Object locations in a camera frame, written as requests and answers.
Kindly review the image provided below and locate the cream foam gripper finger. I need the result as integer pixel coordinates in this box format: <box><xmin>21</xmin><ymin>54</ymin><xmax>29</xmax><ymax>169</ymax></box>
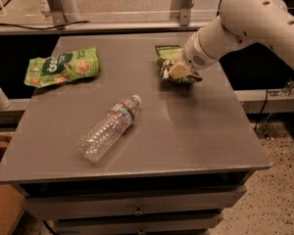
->
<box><xmin>169</xmin><ymin>63</ymin><xmax>192</xmax><ymax>79</ymax></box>

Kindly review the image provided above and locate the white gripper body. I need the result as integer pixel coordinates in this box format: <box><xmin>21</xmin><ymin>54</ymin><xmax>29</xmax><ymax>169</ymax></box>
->
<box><xmin>182</xmin><ymin>31</ymin><xmax>217</xmax><ymax>71</ymax></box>

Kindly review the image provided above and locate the dark green jalapeno chip bag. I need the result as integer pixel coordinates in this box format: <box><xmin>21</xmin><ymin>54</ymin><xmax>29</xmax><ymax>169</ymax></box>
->
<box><xmin>155</xmin><ymin>45</ymin><xmax>203</xmax><ymax>84</ymax></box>

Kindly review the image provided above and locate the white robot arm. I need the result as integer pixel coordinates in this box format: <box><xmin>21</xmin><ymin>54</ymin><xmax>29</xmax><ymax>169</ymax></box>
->
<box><xmin>167</xmin><ymin>0</ymin><xmax>294</xmax><ymax>79</ymax></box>

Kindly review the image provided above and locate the light green snack bag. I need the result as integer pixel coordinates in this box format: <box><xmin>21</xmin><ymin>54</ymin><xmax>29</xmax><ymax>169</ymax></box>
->
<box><xmin>24</xmin><ymin>47</ymin><xmax>100</xmax><ymax>88</ymax></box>

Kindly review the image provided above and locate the grey drawer cabinet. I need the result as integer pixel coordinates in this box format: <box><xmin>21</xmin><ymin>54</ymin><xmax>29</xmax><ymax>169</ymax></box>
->
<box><xmin>0</xmin><ymin>31</ymin><xmax>272</xmax><ymax>235</ymax></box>

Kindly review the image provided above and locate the clear plastic water bottle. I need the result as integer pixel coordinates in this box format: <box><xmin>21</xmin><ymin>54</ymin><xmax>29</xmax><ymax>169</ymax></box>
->
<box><xmin>77</xmin><ymin>95</ymin><xmax>141</xmax><ymax>163</ymax></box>

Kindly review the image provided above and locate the upper grey drawer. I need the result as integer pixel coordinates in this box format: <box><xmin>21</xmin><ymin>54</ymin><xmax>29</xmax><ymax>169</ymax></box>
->
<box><xmin>24</xmin><ymin>185</ymin><xmax>246</xmax><ymax>220</ymax></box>

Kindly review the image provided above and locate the grey drawer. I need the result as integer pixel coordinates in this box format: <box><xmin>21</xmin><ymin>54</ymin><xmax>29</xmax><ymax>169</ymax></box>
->
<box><xmin>24</xmin><ymin>185</ymin><xmax>246</xmax><ymax>220</ymax></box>
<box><xmin>54</xmin><ymin>212</ymin><xmax>222</xmax><ymax>235</ymax></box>

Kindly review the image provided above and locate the lower grey drawer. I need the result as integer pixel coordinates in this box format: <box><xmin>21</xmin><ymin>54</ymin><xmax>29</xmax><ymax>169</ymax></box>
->
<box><xmin>54</xmin><ymin>212</ymin><xmax>222</xmax><ymax>235</ymax></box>

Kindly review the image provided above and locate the brown cardboard box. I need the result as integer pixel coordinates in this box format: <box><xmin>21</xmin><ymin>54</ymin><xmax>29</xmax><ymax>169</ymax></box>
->
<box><xmin>0</xmin><ymin>134</ymin><xmax>24</xmax><ymax>235</ymax></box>

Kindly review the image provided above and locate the right metal bracket post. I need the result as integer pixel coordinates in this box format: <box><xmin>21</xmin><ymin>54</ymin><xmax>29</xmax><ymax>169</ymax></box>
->
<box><xmin>179</xmin><ymin>0</ymin><xmax>193</xmax><ymax>26</ymax></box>

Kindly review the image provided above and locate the metal bracket post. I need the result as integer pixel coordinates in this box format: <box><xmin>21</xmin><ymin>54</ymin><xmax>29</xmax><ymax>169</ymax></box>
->
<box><xmin>179</xmin><ymin>0</ymin><xmax>193</xmax><ymax>26</ymax></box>
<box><xmin>47</xmin><ymin>0</ymin><xmax>66</xmax><ymax>27</ymax></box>

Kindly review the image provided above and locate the grey metal rail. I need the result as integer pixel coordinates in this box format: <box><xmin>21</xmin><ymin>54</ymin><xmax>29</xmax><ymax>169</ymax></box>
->
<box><xmin>0</xmin><ymin>21</ymin><xmax>209</xmax><ymax>35</ymax></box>

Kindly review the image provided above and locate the left metal bracket post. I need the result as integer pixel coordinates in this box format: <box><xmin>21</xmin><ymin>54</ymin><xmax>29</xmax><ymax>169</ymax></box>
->
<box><xmin>47</xmin><ymin>0</ymin><xmax>66</xmax><ymax>27</ymax></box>

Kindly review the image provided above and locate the black cable on rail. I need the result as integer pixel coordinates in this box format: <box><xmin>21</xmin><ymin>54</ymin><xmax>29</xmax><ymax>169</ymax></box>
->
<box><xmin>0</xmin><ymin>20</ymin><xmax>90</xmax><ymax>30</ymax></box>

